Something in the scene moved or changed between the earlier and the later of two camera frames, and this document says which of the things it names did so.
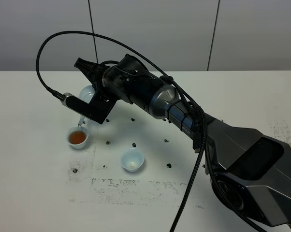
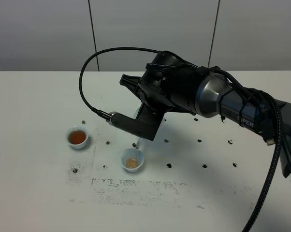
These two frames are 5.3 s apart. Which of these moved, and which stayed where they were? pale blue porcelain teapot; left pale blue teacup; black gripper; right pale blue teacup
Moved: black gripper; pale blue porcelain teapot
Stayed: left pale blue teacup; right pale blue teacup
